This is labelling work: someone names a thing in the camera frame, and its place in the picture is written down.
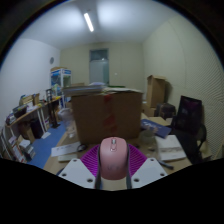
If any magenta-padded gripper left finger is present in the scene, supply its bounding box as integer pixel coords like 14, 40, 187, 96
57, 144, 103, 190

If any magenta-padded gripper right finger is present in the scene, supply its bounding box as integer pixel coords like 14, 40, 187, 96
125, 143, 168, 190

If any pink computer mouse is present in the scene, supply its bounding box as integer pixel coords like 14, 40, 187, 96
99, 136, 130, 181

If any printed paper sheet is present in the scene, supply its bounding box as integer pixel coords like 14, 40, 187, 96
50, 141, 82, 158

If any white book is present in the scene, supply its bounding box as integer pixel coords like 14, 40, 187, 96
155, 134, 188, 163

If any blue book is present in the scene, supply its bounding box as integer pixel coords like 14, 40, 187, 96
140, 118, 173, 139

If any clear glass jar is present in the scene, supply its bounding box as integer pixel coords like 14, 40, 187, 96
58, 107, 76, 138

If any large taped cardboard box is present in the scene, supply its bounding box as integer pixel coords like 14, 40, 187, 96
70, 89, 144, 145

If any black office chair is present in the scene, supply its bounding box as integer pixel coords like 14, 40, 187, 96
171, 95, 208, 164

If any cluttered shelf unit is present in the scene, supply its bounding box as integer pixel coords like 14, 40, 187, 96
0, 93, 63, 163

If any tall open cardboard box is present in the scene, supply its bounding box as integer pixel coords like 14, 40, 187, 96
146, 74, 168, 108

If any blue glass display cabinet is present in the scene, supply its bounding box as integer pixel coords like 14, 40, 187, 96
50, 66, 73, 98

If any grey door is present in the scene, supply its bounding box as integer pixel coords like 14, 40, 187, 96
88, 48, 110, 86

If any ceiling tube light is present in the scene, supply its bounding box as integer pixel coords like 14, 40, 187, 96
83, 12, 95, 33

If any black coiled cable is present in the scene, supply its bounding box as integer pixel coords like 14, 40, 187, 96
77, 143, 88, 153

